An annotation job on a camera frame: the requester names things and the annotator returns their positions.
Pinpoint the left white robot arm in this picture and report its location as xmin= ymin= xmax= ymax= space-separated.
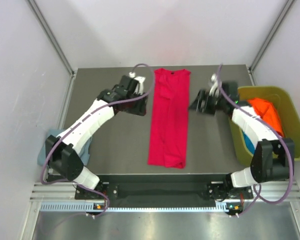
xmin=45 ymin=72 xmax=148 ymax=199

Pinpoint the olive green plastic bin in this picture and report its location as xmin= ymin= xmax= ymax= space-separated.
xmin=228 ymin=86 xmax=300 ymax=167

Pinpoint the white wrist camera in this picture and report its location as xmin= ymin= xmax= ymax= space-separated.
xmin=128 ymin=72 xmax=146 ymax=95
xmin=209 ymin=73 xmax=220 ymax=97

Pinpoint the left aluminium corner post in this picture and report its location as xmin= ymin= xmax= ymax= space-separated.
xmin=24 ymin=0 xmax=75 ymax=75

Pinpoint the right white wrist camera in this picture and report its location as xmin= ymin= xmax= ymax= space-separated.
xmin=209 ymin=73 xmax=220 ymax=97

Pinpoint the slotted grey cable duct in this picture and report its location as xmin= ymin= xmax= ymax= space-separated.
xmin=40 ymin=201 xmax=242 ymax=213

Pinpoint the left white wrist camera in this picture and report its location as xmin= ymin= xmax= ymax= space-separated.
xmin=128 ymin=72 xmax=146 ymax=95

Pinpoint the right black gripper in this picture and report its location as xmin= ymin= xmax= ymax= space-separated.
xmin=186 ymin=89 xmax=226 ymax=117

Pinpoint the right aluminium corner post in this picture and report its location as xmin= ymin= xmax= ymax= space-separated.
xmin=248 ymin=0 xmax=296 ymax=74

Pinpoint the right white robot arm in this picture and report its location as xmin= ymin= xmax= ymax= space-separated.
xmin=189 ymin=78 xmax=295 ymax=198

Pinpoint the aluminium corner post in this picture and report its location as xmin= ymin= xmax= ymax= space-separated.
xmin=24 ymin=0 xmax=75 ymax=75
xmin=248 ymin=0 xmax=296 ymax=74

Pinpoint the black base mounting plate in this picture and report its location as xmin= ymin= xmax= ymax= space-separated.
xmin=74 ymin=173 xmax=253 ymax=208

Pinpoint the aluminium frame rail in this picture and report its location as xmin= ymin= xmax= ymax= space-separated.
xmin=30 ymin=181 xmax=300 ymax=202

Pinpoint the blue t shirt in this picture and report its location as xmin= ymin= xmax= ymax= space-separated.
xmin=242 ymin=132 xmax=255 ymax=154

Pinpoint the folded grey-blue t shirt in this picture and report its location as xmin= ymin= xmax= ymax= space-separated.
xmin=37 ymin=129 xmax=92 ymax=166

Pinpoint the magenta t shirt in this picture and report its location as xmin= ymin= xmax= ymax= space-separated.
xmin=147 ymin=68 xmax=191 ymax=169

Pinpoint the orange t shirt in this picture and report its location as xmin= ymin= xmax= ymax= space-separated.
xmin=247 ymin=98 xmax=285 ymax=137

